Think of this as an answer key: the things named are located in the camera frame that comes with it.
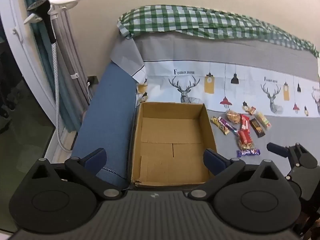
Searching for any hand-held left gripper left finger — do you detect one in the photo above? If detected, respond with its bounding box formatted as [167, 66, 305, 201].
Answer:
[25, 148, 123, 201]

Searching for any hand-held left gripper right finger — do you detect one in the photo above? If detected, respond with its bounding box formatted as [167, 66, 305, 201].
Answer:
[187, 149, 287, 201]

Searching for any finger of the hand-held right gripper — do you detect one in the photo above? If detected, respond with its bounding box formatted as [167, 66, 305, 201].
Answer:
[266, 142, 291, 158]

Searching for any purple snack packet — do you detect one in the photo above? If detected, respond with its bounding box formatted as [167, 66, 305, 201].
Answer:
[236, 149, 261, 157]

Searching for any red label nut packet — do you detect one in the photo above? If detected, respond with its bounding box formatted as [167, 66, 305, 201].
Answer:
[237, 129, 255, 151]

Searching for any red white label snack packet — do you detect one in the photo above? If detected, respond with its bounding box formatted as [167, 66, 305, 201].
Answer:
[239, 114, 250, 131]

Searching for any brown cardboard box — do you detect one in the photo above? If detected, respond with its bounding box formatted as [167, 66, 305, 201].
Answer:
[127, 102, 217, 188]

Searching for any dark brown snack bar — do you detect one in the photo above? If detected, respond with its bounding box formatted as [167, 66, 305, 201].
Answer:
[249, 118, 265, 138]

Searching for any green yellow snack packet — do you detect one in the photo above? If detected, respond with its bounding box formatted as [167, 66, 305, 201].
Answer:
[254, 112, 272, 129]

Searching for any gold snack bar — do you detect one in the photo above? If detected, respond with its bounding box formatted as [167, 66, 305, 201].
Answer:
[210, 116, 230, 136]

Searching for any purple striped snack bar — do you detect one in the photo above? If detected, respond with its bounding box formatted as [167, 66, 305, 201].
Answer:
[218, 116, 238, 135]

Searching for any clear yellow cracker packet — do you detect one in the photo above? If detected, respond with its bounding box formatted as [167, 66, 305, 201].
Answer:
[226, 110, 241, 125]

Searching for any blue mattress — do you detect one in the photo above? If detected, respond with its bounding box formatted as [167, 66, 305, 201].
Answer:
[71, 61, 137, 191]

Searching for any deer print bed sheet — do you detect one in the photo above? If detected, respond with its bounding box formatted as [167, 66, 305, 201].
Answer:
[110, 32, 320, 180]

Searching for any grey curtain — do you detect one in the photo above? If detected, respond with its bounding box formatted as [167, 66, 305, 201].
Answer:
[40, 0, 91, 130]

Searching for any green checked blanket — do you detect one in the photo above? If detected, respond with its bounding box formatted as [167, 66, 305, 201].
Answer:
[117, 5, 320, 58]

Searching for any black garment steamer head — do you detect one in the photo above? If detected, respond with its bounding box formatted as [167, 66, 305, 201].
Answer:
[27, 0, 57, 44]

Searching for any white hanger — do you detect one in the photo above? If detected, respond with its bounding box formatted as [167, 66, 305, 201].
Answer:
[23, 0, 88, 25]

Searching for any coiled blue white cord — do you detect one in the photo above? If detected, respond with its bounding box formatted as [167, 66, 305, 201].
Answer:
[102, 166, 127, 180]

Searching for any braided steamer hose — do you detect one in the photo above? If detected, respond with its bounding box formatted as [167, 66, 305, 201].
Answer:
[51, 42, 73, 153]

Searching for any garment steamer with hose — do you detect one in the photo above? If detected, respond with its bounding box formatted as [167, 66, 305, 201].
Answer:
[21, 0, 83, 133]

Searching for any white window frame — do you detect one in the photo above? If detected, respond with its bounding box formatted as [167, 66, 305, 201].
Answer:
[0, 0, 75, 160]

